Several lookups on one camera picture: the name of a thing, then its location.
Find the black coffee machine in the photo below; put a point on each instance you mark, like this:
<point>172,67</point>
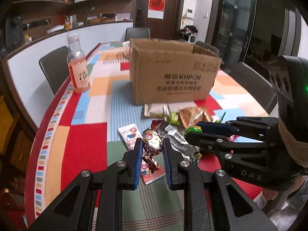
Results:
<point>13,31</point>

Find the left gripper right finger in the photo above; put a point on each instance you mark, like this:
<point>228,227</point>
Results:
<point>212,201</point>

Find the brown sandwich cracker packet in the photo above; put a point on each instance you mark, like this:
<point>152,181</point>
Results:
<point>191,116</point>

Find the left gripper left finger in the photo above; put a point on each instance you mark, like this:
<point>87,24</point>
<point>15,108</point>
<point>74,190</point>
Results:
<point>93,201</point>

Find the white shoe rack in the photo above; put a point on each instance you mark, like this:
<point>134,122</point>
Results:
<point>189,34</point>

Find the dark chair right near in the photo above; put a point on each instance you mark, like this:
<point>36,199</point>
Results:
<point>255,84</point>

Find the glass sliding door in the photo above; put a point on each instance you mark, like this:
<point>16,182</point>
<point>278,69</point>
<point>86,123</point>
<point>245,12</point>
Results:
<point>233,29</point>

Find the pink juice bottle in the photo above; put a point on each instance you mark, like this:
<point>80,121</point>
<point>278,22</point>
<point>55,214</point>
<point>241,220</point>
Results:
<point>77,64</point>

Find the small green candy packet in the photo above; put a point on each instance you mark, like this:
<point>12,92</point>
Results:
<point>174,118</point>

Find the beige biscuit packet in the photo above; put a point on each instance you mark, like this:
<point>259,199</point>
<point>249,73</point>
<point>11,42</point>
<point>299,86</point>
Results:
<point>156,110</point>

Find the brown cardboard box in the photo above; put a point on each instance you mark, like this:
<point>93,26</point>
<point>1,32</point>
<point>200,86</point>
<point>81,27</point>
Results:
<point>166,71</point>

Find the foil red candy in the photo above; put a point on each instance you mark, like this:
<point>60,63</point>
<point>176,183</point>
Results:
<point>152,143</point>

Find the dark chair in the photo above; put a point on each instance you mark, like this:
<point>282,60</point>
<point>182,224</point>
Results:
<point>207,46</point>
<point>55,68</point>
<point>255,84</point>

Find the dark wooden door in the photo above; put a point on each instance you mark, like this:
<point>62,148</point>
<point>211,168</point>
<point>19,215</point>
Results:
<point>168,28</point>

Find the dark chair left side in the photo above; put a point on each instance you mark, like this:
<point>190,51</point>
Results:
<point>55,68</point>

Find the white pink snack packet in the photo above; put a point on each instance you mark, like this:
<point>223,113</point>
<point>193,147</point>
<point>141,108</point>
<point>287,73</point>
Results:
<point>129,134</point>

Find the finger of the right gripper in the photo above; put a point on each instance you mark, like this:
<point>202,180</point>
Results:
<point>216,127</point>
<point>211,144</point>

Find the white fruit basket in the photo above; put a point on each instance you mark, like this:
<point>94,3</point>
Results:
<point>126,47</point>

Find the colourful patchwork tablecloth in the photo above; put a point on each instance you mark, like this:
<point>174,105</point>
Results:
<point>81,131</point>

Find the red fu door poster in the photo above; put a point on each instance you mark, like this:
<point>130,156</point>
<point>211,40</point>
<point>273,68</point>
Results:
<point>156,9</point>

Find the dark silver snack bar packet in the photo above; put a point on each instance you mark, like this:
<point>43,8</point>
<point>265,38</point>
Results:
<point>189,152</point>

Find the dark chair far end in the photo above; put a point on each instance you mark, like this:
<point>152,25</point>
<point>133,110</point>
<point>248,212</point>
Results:
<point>137,33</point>

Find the dark chair right far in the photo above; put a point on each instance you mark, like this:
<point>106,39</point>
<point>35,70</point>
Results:
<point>207,46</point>

